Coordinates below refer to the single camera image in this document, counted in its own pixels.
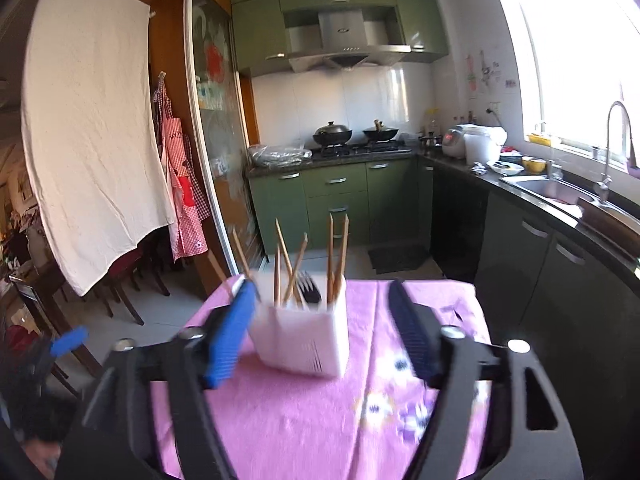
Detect black plastic fork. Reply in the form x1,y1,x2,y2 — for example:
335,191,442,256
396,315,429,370
296,271,321,307

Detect steel kitchen sink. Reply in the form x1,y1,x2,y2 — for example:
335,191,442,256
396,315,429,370
501,176,596,219

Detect steel kitchen faucet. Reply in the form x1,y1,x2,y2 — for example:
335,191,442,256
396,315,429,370
594,100,639,203

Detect green kitchen cabinets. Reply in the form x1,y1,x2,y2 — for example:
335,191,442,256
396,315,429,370
247,153,434,255

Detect pink floral tablecloth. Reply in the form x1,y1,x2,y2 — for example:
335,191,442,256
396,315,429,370
150,274,494,480

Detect white hanging cloth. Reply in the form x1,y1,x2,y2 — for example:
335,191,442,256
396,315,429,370
21,0,176,295

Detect red checkered apron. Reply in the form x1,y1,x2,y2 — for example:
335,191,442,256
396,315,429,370
152,72,210,261

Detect white plastic utensil holder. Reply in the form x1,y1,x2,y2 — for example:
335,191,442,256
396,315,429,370
248,271,349,378

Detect plastic bag on counter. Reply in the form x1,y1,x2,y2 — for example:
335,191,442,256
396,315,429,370
248,144,312,169

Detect white rice cooker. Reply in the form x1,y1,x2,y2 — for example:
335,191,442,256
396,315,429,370
442,124,508,166

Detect sliding glass door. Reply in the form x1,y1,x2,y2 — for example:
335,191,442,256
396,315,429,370
183,0,264,274

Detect black wok with lid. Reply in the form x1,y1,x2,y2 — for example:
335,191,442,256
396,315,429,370
312,122,352,148

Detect black frying pan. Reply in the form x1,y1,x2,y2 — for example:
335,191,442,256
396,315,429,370
362,119,398,143

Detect steel range hood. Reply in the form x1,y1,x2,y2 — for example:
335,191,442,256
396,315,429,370
266,6,412,73

